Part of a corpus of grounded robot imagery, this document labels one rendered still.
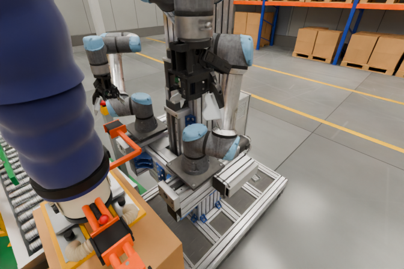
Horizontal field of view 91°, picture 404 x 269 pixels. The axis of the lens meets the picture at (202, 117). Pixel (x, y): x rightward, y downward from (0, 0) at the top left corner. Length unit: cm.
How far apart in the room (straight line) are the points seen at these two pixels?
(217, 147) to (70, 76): 59
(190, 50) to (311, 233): 205
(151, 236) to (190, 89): 71
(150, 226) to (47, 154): 54
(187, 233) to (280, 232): 84
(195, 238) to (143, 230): 84
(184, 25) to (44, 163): 52
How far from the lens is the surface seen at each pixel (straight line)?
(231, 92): 83
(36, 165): 71
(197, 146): 91
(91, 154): 71
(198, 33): 40
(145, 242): 98
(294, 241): 216
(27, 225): 182
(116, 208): 93
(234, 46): 81
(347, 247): 233
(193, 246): 176
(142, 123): 133
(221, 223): 185
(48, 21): 57
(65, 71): 60
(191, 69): 43
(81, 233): 92
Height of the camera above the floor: 180
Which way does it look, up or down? 32 degrees down
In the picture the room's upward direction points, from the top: straight up
